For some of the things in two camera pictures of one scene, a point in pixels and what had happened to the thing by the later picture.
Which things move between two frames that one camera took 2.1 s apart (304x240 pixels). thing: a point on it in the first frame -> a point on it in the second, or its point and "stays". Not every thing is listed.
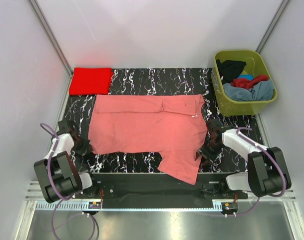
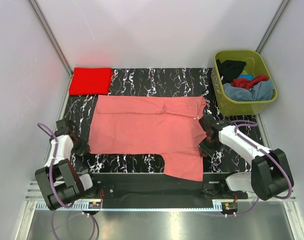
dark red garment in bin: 247,83 stays
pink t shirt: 173,125 stays
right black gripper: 209,157 -> 204,151
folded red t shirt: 90,81 stays
